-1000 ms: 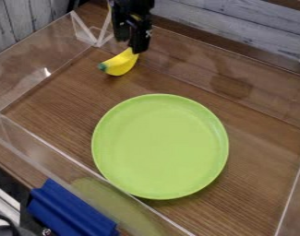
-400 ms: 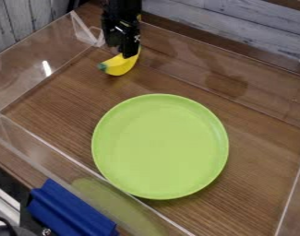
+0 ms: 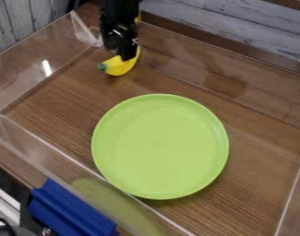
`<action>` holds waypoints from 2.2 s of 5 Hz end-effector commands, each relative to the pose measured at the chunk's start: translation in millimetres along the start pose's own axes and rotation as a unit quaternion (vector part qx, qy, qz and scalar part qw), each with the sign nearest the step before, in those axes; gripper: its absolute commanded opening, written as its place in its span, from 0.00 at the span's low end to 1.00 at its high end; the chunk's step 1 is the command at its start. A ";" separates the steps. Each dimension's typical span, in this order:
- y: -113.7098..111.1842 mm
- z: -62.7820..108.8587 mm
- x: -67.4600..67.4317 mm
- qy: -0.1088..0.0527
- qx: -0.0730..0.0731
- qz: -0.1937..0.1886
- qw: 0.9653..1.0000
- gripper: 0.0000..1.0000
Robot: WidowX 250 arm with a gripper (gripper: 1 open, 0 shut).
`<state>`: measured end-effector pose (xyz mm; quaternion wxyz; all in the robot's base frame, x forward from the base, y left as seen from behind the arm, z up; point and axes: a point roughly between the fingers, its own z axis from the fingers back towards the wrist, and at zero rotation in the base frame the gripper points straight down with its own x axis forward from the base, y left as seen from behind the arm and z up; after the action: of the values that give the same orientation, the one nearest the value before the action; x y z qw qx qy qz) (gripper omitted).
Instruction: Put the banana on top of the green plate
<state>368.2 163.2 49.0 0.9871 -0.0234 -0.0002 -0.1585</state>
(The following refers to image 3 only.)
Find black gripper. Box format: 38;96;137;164
100;0;142;61

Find yellow toy banana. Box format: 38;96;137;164
98;47;141;77

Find green round plate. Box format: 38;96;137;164
92;94;229;200

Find yellow labelled tin can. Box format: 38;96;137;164
134;10;141;25

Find blue plastic clamp block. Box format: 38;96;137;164
26;179;120;236

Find clear acrylic enclosure wall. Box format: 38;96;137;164
0;12;300;236

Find black cable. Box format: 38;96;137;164
0;215;22;236

